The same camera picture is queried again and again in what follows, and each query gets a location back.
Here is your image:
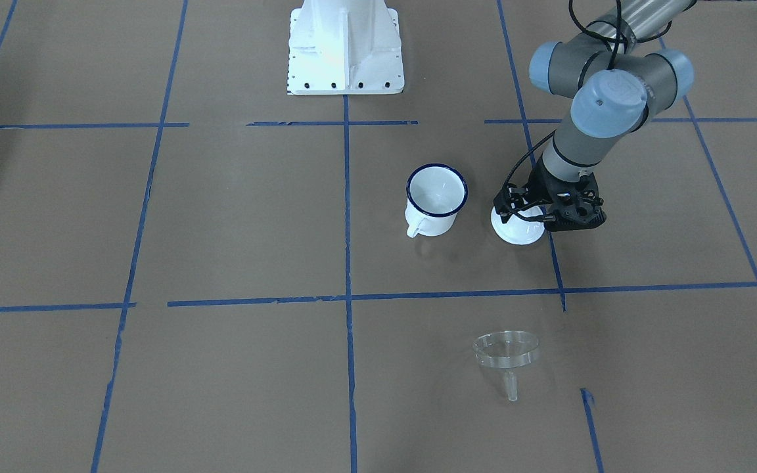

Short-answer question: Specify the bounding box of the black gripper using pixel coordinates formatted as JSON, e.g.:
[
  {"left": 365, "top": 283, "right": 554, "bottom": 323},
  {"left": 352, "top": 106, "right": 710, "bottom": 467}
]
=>
[{"left": 493, "top": 159, "right": 581, "bottom": 219}]

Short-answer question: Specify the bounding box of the white cup lid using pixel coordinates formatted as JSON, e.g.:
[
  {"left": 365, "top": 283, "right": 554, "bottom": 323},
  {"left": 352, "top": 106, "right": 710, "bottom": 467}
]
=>
[{"left": 490, "top": 208, "right": 545, "bottom": 246}]

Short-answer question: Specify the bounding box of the clear glass funnel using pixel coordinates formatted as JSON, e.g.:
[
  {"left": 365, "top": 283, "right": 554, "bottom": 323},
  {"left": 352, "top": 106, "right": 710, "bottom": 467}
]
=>
[{"left": 472, "top": 330, "right": 541, "bottom": 402}]

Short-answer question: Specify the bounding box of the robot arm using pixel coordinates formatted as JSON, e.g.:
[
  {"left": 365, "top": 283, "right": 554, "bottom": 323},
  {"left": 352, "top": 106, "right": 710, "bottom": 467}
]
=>
[{"left": 493, "top": 1, "right": 695, "bottom": 233}]

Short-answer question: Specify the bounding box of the white enamel cup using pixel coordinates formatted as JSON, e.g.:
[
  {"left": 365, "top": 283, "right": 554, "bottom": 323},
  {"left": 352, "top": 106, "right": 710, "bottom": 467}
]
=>
[{"left": 405, "top": 164, "right": 469, "bottom": 238}]

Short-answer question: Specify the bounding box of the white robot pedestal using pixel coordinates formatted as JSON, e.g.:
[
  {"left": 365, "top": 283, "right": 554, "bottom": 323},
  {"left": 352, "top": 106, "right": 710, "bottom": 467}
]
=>
[{"left": 287, "top": 1, "right": 405, "bottom": 96}]

